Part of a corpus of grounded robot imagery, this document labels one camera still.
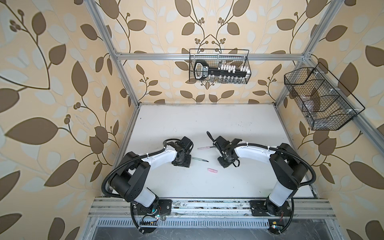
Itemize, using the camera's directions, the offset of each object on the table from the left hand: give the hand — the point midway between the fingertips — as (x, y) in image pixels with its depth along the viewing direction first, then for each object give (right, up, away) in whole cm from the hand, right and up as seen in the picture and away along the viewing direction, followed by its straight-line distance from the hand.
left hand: (187, 162), depth 88 cm
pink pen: (+9, +7, +7) cm, 13 cm away
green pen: (+7, +1, +3) cm, 7 cm away
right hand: (+23, -1, +1) cm, 23 cm away
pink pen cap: (+15, -4, -2) cm, 16 cm away
